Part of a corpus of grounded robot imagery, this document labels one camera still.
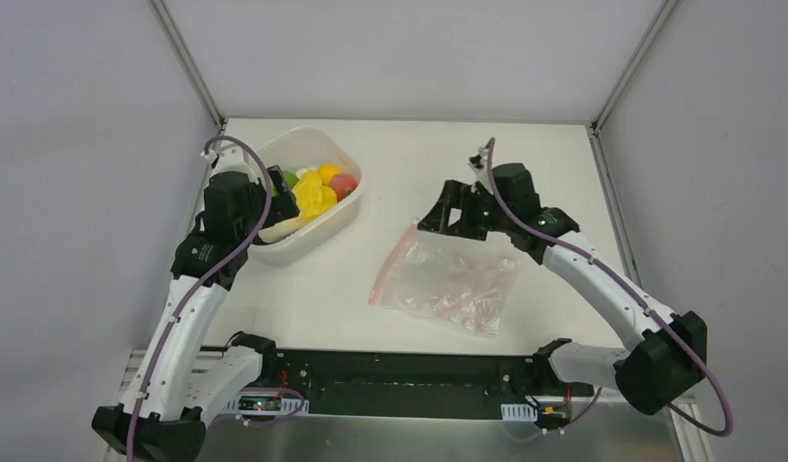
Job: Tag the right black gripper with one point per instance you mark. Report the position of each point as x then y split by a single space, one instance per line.
457 208

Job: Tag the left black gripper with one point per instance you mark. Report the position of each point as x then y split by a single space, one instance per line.
281 202

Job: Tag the yellow napa cabbage toy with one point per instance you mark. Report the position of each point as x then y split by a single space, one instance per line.
313 199

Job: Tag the orange toy fruit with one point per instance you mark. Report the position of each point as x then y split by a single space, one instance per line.
327 172

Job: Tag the white plastic basket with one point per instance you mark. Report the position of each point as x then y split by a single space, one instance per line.
238 194

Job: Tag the red apple toy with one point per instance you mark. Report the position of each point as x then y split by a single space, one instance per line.
343 185

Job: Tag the clear zip top bag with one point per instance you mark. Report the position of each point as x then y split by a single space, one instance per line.
457 283

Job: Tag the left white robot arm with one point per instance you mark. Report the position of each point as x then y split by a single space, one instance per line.
165 412

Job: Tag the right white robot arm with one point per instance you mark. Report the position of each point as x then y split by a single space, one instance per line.
662 355

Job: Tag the green lime toy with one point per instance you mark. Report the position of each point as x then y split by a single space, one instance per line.
290 180

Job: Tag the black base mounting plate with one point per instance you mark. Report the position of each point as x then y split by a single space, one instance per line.
422 386

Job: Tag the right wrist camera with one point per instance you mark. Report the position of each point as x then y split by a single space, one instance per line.
477 164

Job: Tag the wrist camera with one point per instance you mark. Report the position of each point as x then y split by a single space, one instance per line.
477 164
216 155

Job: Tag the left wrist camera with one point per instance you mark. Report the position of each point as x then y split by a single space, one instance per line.
216 155

